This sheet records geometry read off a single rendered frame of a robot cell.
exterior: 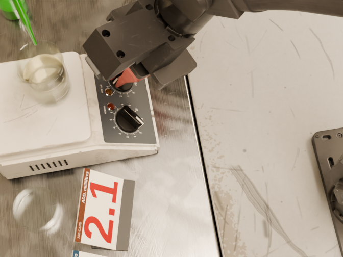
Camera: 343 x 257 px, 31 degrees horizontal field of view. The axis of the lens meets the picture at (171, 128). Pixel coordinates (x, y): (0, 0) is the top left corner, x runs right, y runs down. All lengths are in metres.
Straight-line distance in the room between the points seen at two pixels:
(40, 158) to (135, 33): 0.21
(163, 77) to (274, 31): 0.25
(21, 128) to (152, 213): 0.19
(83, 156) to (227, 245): 0.21
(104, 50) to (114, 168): 0.23
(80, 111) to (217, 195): 0.20
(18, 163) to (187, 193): 0.21
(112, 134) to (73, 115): 0.05
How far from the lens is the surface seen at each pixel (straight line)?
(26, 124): 0.74
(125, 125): 0.75
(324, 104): 0.85
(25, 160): 0.75
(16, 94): 0.76
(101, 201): 0.76
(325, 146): 0.81
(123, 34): 0.61
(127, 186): 0.78
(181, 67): 0.70
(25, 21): 0.61
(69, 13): 0.90
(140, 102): 0.79
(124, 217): 0.77
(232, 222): 0.78
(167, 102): 0.82
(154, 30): 0.64
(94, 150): 0.74
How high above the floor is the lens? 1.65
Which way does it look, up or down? 69 degrees down
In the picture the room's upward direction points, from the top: 1 degrees counter-clockwise
